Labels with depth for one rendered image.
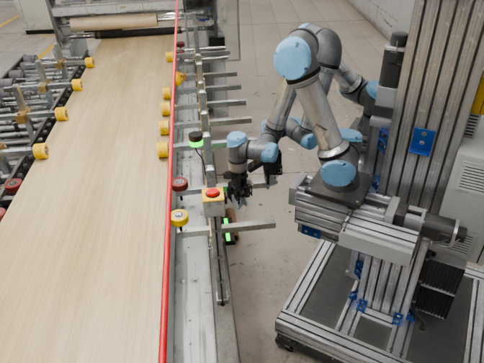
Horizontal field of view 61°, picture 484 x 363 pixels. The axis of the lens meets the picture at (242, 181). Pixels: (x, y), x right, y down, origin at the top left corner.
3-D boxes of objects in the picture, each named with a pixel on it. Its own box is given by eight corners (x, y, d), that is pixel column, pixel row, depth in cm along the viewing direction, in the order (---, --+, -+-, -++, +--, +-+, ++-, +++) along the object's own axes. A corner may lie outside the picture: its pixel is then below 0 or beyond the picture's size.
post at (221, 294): (227, 294, 164) (220, 205, 138) (228, 304, 160) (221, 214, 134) (216, 295, 164) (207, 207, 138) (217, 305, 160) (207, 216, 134)
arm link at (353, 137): (360, 155, 164) (365, 125, 156) (356, 173, 153) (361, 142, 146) (330, 151, 167) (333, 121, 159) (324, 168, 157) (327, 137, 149)
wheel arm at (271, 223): (274, 225, 186) (274, 217, 183) (276, 230, 183) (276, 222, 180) (177, 235, 182) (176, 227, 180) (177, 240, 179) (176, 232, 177)
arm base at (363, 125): (392, 126, 204) (395, 108, 198) (384, 140, 193) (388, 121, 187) (361, 120, 210) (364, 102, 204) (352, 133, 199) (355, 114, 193)
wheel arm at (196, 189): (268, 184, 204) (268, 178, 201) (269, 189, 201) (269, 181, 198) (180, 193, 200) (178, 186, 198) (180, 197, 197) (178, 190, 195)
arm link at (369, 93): (376, 119, 189) (380, 91, 181) (355, 109, 199) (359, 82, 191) (394, 112, 194) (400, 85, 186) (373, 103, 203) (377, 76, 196)
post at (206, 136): (217, 216, 206) (209, 130, 178) (217, 220, 203) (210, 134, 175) (210, 217, 206) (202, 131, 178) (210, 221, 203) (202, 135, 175)
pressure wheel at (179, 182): (189, 194, 204) (187, 174, 197) (189, 204, 197) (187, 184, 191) (173, 195, 203) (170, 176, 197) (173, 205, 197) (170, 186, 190)
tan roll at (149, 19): (211, 21, 406) (210, 8, 399) (212, 24, 396) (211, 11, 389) (63, 30, 395) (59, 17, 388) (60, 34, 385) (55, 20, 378)
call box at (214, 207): (224, 204, 140) (222, 186, 135) (225, 217, 134) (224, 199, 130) (203, 207, 139) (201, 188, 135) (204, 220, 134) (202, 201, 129)
